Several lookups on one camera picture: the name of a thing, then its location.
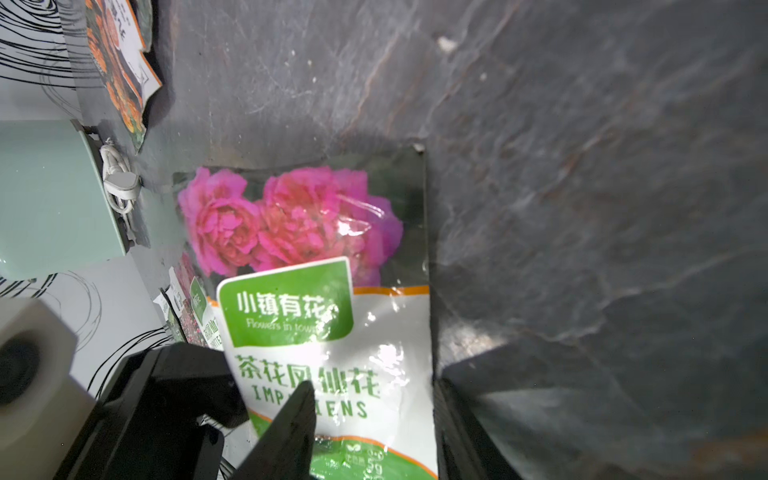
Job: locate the orange marigold seed packet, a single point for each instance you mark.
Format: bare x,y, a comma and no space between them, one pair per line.
120,37

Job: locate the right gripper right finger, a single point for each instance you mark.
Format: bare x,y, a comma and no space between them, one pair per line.
285,450

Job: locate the pink flower field seed packet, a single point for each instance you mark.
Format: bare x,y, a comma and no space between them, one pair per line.
187,312

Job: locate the mint green toaster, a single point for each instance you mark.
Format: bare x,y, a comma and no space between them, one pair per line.
55,214

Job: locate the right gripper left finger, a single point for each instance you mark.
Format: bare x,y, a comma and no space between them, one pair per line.
162,416

